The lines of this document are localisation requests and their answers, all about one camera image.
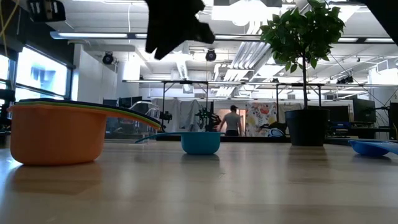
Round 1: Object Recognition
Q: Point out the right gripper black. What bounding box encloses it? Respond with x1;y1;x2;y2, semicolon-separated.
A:
144;0;206;60

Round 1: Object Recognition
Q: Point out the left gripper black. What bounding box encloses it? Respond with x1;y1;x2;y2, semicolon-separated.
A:
26;0;67;22

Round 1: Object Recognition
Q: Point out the teal measuring cup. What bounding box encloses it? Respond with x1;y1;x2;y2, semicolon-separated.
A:
135;131;223;156

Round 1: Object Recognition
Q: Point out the orange measuring cup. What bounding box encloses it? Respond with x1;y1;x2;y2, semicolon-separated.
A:
7;104;162;166

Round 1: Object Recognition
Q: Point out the blue measuring cup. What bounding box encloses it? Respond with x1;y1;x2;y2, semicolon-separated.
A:
348;139;398;157

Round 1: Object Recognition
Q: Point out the clear plastic basket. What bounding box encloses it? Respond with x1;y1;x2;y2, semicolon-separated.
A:
104;100;161;141

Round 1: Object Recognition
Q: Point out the ceiling light bar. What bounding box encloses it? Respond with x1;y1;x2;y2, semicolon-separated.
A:
50;30;129;40

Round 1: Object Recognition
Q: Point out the grey hanging cloth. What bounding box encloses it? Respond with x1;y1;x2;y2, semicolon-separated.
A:
152;98;203;133

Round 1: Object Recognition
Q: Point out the person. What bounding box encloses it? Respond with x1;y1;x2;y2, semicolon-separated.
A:
218;105;243;137

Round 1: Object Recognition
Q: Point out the floral patterned cloth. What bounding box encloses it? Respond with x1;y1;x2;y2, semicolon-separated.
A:
245;101;277;138

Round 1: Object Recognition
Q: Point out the potted green plant black pot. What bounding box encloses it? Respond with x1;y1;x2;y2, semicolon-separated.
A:
260;0;346;147

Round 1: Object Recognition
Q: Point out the black computer monitor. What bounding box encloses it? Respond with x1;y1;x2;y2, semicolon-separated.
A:
353;98;377;124

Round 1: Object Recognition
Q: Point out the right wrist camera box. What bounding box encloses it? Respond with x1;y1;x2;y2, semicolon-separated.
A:
186;21;216;44

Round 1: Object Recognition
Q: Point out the black metal frame stand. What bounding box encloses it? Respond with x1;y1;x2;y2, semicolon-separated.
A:
275;82;323;110
161;80;210;134

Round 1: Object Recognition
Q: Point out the yellow cable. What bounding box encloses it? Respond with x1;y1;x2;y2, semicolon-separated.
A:
0;0;20;57

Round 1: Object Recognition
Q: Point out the black aluminium table frame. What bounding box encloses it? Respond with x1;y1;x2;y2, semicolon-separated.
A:
0;132;398;147

